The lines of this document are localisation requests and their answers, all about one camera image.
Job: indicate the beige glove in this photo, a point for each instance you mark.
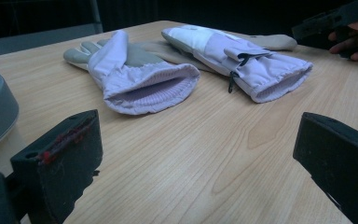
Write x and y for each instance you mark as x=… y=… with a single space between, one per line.
x=276 y=42

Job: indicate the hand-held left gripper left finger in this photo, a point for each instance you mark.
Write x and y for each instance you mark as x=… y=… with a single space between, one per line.
x=62 y=155

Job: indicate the lavender glove with gray palm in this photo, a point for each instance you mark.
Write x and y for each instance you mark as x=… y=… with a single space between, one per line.
x=130 y=81

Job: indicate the lavender glove with white back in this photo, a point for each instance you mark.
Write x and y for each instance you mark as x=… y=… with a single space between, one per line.
x=223 y=49

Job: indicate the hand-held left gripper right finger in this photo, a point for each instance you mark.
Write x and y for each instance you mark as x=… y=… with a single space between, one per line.
x=341 y=155

